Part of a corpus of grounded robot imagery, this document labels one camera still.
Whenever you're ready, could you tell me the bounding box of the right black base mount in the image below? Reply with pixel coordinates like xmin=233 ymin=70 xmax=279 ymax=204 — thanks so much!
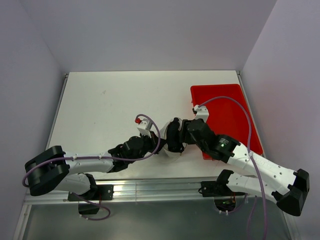
xmin=198 ymin=180 xmax=247 ymax=216

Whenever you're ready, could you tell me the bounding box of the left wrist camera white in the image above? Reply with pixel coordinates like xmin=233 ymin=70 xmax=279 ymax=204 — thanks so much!
xmin=135 ymin=117 xmax=153 ymax=137

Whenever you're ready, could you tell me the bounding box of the aluminium frame rail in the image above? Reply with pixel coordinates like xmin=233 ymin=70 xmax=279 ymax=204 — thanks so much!
xmin=24 ymin=175 xmax=287 ymax=205

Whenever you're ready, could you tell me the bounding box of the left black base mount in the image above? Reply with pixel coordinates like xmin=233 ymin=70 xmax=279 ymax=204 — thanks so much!
xmin=67 ymin=184 xmax=114 ymax=221

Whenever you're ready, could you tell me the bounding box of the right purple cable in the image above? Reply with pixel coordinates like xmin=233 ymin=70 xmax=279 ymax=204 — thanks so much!
xmin=198 ymin=96 xmax=267 ymax=240

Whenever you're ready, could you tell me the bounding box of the black bra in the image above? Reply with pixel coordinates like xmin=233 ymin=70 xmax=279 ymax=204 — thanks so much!
xmin=166 ymin=117 xmax=185 ymax=153

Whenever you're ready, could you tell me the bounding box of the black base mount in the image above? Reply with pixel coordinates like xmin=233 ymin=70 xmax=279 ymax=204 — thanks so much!
xmin=67 ymin=184 xmax=114 ymax=221
xmin=198 ymin=180 xmax=247 ymax=216

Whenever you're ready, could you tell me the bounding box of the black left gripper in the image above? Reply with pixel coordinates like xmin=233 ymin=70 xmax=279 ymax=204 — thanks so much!
xmin=128 ymin=129 xmax=167 ymax=164

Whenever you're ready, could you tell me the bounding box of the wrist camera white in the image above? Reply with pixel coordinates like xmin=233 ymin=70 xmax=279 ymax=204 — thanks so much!
xmin=135 ymin=117 xmax=153 ymax=137
xmin=192 ymin=104 xmax=209 ymax=123

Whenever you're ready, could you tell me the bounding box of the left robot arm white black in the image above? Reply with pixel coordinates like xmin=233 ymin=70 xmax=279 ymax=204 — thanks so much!
xmin=22 ymin=132 xmax=166 ymax=200

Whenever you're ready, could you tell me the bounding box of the red plastic tray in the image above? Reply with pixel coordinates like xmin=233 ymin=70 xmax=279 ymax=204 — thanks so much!
xmin=190 ymin=84 xmax=264 ymax=155

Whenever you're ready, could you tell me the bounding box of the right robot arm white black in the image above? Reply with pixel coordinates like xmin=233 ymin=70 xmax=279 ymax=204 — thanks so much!
xmin=179 ymin=119 xmax=310 ymax=217

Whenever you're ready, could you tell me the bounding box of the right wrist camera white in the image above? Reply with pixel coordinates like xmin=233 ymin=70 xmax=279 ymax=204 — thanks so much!
xmin=192 ymin=104 xmax=209 ymax=123

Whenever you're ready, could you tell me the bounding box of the white mesh laundry bag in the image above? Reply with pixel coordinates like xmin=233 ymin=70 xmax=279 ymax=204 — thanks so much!
xmin=157 ymin=118 xmax=182 ymax=164

